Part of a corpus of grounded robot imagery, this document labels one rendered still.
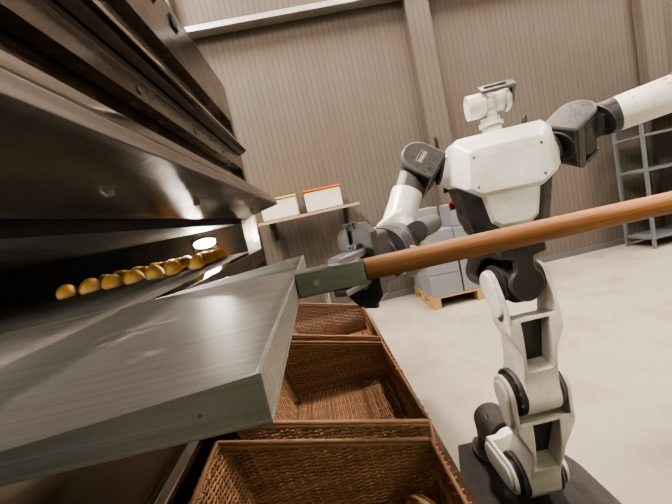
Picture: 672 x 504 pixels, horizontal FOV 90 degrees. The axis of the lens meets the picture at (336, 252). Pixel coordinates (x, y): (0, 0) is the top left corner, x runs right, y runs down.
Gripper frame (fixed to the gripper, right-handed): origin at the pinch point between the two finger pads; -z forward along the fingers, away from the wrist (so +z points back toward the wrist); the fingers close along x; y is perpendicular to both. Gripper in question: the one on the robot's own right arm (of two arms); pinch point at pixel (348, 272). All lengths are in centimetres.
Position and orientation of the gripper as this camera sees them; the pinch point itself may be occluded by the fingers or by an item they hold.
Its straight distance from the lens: 45.3
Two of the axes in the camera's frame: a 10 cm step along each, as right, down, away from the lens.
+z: 5.1, -2.1, 8.3
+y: 8.3, -1.2, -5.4
